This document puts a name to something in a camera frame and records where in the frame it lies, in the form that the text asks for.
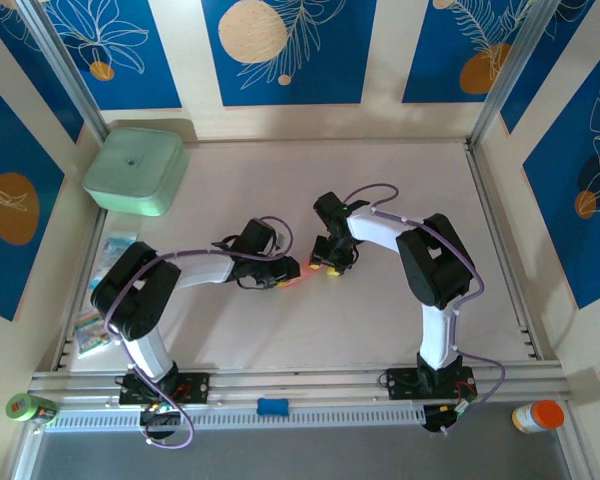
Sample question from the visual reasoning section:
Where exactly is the pink paper sheet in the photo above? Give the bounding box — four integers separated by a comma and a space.
279, 257, 324, 290

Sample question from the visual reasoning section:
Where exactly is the mint green square case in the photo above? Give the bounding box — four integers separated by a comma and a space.
82, 127, 190, 218

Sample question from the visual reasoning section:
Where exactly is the blue bone-shaped clip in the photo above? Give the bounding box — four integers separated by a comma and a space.
256, 397, 291, 417

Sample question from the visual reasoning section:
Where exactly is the clear packet with blue print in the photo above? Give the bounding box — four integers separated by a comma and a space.
88, 230, 139, 291

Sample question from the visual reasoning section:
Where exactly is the black controller board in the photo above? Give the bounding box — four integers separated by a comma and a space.
423, 402, 476, 435
139, 402, 184, 436

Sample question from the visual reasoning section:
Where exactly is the clear packet with green print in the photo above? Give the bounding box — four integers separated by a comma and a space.
73, 307, 115, 360

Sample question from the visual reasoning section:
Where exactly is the bottle with orange lid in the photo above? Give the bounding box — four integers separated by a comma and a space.
511, 399, 566, 435

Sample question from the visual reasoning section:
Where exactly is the green labelled cylinder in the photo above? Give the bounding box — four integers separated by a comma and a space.
29, 397, 61, 427

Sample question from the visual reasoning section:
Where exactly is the green tape roll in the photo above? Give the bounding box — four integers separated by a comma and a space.
5, 392, 37, 424

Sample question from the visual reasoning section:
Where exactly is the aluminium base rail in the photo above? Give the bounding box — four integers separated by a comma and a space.
28, 362, 574, 402

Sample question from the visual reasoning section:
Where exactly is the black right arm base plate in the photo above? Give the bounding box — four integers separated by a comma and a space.
387, 366, 476, 401

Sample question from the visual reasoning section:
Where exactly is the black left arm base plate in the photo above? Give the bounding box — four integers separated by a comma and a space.
118, 372, 211, 406

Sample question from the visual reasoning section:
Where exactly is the grey slotted cable duct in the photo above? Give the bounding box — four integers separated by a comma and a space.
44, 404, 426, 429

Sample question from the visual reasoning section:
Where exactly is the aluminium side rail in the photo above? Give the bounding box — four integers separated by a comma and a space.
52, 207, 109, 372
464, 142, 541, 362

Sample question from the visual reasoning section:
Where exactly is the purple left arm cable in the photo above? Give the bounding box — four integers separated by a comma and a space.
103, 215, 294, 448

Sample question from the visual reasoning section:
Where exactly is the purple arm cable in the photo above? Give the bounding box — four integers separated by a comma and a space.
347, 183, 508, 438
103, 215, 294, 448

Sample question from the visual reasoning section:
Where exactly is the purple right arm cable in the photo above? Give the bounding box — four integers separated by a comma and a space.
347, 183, 508, 438

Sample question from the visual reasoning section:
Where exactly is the aluminium corner post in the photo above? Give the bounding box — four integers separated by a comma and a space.
17, 0, 110, 145
468, 0, 566, 149

